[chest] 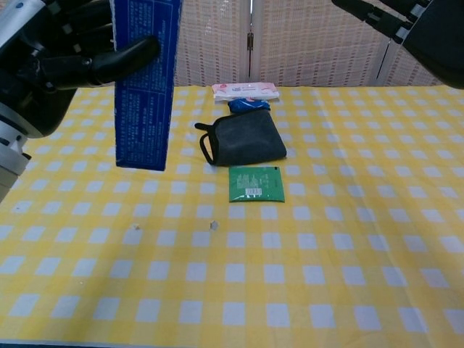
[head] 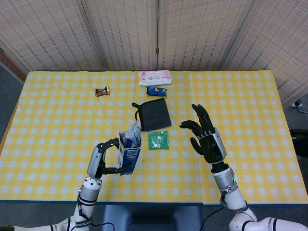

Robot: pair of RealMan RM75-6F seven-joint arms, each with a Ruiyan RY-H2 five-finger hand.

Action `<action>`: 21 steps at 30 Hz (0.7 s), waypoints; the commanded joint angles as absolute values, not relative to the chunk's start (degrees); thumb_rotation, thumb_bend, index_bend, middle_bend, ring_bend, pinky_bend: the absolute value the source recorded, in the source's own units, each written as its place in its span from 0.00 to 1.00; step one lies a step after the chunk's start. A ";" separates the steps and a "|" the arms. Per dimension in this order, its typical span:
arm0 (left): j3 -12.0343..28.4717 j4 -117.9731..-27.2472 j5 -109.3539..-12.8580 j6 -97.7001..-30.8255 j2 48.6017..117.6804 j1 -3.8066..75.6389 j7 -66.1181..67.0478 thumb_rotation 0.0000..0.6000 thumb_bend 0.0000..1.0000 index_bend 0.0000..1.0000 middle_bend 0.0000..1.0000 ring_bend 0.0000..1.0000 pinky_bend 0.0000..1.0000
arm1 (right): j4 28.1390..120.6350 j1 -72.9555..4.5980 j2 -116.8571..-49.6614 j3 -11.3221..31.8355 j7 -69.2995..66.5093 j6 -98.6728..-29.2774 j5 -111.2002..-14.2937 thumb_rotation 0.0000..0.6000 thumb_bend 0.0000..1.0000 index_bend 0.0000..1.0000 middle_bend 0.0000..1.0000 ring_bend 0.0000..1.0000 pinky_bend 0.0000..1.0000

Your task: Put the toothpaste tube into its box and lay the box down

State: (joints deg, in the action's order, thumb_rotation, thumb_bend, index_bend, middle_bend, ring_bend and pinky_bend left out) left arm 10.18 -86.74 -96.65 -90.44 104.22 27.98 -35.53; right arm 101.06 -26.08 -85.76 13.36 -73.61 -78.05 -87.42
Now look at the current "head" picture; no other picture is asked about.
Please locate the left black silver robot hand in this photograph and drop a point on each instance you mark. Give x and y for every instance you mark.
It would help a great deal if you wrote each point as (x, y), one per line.
(96, 161)

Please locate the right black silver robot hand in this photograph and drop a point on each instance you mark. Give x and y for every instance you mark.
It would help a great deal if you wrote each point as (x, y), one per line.
(213, 146)

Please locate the blue and white carton box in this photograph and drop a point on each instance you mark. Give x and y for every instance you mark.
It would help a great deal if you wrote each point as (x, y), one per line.
(131, 156)

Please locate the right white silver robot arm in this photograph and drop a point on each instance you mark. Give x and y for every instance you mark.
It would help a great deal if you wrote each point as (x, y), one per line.
(231, 192)

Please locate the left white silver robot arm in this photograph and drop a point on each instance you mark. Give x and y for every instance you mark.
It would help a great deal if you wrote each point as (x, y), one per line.
(89, 192)

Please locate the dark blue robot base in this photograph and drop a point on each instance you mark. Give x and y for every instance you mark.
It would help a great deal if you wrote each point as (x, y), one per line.
(151, 217)

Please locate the yellow white checked tablecloth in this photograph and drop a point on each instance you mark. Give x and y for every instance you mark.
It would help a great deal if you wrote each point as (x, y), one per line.
(60, 134)

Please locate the green foil sachet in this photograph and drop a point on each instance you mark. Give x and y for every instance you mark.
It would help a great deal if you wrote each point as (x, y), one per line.
(158, 140)

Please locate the black folded cloth with loop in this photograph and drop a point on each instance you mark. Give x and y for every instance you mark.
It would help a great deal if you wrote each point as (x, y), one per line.
(155, 115)

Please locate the brown candy wrapper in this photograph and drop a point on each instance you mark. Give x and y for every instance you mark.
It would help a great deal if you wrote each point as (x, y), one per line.
(102, 92)

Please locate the blue snack packet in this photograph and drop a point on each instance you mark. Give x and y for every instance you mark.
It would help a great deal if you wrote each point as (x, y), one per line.
(156, 91)

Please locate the pink white wet wipes pack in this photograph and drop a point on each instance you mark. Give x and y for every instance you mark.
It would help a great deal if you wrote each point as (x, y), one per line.
(155, 78)

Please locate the white plug on floor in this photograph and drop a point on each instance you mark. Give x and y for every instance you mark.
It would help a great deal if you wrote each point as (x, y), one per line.
(297, 104)

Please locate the metal screen hinge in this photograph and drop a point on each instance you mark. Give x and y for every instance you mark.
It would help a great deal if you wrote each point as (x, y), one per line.
(157, 50)

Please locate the woven folding screen panel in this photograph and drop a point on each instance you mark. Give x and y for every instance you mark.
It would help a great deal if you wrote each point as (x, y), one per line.
(125, 33)
(48, 33)
(199, 33)
(281, 43)

